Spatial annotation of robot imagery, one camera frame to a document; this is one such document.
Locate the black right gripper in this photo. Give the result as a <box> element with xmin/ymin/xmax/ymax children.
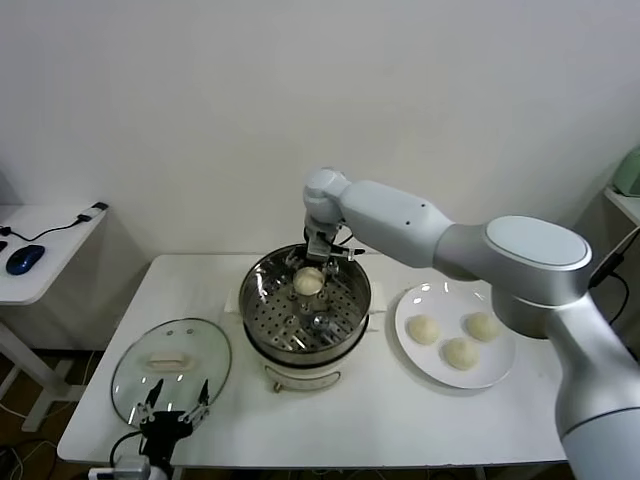
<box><xmin>284</xmin><ymin>224</ymin><xmax>347</xmax><ymax>276</ymax></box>

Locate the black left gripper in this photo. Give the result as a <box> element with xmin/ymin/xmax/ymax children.
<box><xmin>130</xmin><ymin>378</ymin><xmax>211</xmax><ymax>469</ymax></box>

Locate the white steamed baozi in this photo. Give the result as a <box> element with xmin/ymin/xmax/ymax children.
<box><xmin>292</xmin><ymin>266</ymin><xmax>324</xmax><ymax>296</ymax></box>
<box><xmin>407</xmin><ymin>314</ymin><xmax>442</xmax><ymax>346</ymax></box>
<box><xmin>439</xmin><ymin>337</ymin><xmax>480</xmax><ymax>372</ymax></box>
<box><xmin>465</xmin><ymin>312</ymin><xmax>501</xmax><ymax>343</ymax></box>

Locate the stainless steel steamer basket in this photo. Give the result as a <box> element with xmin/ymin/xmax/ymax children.
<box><xmin>224</xmin><ymin>243</ymin><xmax>387</xmax><ymax>354</ymax></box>

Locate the round glass pot lid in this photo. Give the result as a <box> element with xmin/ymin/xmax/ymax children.
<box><xmin>110</xmin><ymin>318</ymin><xmax>233</xmax><ymax>441</ymax></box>

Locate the white round plate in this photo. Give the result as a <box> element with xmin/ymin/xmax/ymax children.
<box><xmin>393</xmin><ymin>282</ymin><xmax>517</xmax><ymax>390</ymax></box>

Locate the white side desk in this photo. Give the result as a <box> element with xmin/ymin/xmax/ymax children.
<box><xmin>0</xmin><ymin>203</ymin><xmax>112</xmax><ymax>434</ymax></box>

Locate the blue computer mouse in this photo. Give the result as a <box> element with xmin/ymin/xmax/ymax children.
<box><xmin>5</xmin><ymin>245</ymin><xmax>45</xmax><ymax>276</ymax></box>

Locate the white side table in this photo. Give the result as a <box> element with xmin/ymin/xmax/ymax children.
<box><xmin>602</xmin><ymin>185</ymin><xmax>640</xmax><ymax>229</ymax></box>

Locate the pale green appliance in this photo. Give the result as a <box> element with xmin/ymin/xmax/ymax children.
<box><xmin>612</xmin><ymin>145</ymin><xmax>640</xmax><ymax>197</ymax></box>

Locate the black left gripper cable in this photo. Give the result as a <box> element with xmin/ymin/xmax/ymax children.
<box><xmin>109</xmin><ymin>431</ymin><xmax>147</xmax><ymax>466</ymax></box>

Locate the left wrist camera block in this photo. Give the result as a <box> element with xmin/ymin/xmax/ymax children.
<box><xmin>88</xmin><ymin>457</ymin><xmax>151</xmax><ymax>480</ymax></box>

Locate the black cable with adapter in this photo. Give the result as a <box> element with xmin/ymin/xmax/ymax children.
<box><xmin>0</xmin><ymin>202</ymin><xmax>110</xmax><ymax>242</ymax></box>

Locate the black inline adapter cable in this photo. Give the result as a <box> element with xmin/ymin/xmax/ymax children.
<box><xmin>588</xmin><ymin>232</ymin><xmax>631</xmax><ymax>346</ymax></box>

